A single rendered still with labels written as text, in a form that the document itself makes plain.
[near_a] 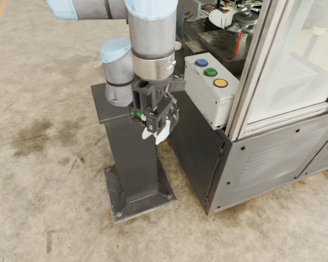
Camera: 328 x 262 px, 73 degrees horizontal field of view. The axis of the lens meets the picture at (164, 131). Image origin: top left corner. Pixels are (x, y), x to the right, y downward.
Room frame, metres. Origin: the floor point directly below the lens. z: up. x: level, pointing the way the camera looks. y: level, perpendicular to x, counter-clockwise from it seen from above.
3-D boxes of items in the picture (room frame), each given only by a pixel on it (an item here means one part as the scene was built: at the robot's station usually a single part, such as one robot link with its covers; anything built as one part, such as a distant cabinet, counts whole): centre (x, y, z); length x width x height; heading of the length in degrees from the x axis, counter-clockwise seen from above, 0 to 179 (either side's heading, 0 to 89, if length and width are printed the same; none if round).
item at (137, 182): (0.76, 0.17, 0.37); 0.40 x 0.40 x 0.75; 20
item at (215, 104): (0.71, -0.18, 0.82); 0.28 x 0.11 x 0.15; 20
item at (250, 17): (1.07, -0.37, 0.96); 0.11 x 0.11 x 0.03
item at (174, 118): (0.37, -0.01, 0.99); 0.05 x 0.02 x 0.09; 60
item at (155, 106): (0.36, 0.02, 1.05); 0.09 x 0.08 x 0.12; 150
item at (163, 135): (0.36, 0.01, 0.94); 0.06 x 0.03 x 0.09; 150
